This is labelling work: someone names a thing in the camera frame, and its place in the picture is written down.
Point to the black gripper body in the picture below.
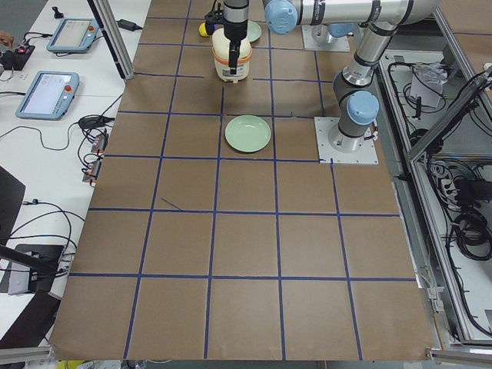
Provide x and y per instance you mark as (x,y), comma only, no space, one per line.
(234,31)

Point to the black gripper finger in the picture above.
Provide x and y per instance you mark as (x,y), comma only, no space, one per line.
(233,57)

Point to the white rice cooker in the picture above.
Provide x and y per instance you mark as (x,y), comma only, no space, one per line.
(221,57)

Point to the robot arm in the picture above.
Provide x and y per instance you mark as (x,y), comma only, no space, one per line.
(283,16)
(286,95)

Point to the green plate near lemon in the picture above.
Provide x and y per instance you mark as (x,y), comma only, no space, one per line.
(254,31)

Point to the yellow lemon toy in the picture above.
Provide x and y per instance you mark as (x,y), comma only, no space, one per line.
(203,30)

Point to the green plate centre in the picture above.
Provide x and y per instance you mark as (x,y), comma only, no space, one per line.
(247,133)

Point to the black power adapter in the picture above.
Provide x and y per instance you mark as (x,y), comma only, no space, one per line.
(128,25)

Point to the teach pendant upper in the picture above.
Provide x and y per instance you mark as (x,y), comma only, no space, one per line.
(73,35)

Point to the teach pendant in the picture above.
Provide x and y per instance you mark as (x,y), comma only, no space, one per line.
(49,96)
(73,35)

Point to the power strip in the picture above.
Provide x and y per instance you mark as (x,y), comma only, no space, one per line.
(91,162)

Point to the teach pendant lower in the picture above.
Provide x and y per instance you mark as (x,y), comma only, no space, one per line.
(49,96)

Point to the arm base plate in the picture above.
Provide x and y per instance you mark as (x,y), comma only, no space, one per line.
(328,38)
(335,148)

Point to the aluminium frame post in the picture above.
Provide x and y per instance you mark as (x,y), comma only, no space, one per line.
(105,19)

